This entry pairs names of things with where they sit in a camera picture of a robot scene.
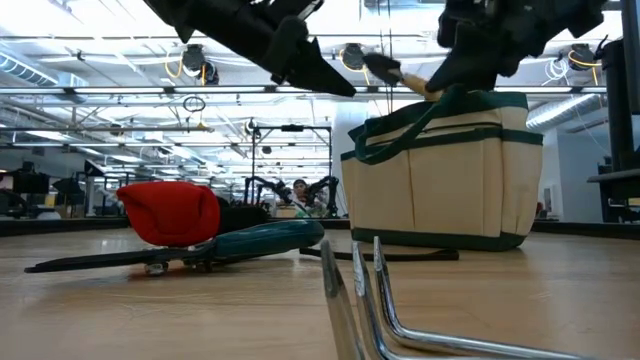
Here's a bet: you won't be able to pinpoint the beige gardening bag green trim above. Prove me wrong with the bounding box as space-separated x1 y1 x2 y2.
340 84 545 252

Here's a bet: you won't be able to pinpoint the red and black gardening glove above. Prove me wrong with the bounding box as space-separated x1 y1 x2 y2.
116 180 271 248

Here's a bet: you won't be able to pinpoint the green-handled pruning shears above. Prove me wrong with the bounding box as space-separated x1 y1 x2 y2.
24 218 460 276

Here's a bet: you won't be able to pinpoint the bent metal rods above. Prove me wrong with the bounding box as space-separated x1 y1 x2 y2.
319 236 586 360

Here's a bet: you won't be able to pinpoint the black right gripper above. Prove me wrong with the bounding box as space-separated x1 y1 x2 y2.
424 0 566 94

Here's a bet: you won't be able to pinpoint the white ventilation duct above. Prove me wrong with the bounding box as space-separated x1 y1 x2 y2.
0 52 89 104

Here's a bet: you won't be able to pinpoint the person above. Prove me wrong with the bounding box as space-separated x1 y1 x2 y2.
291 178 329 219

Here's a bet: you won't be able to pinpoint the ceiling cable reel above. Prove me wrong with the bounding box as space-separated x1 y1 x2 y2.
341 43 367 71
568 43 597 71
181 43 207 72

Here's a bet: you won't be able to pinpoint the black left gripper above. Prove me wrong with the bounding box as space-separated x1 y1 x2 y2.
189 0 357 99

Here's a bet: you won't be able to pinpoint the black background station frame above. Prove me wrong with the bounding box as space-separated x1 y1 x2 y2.
249 124 334 219

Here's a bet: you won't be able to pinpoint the silver ventilation duct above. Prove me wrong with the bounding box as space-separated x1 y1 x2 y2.
524 92 601 134

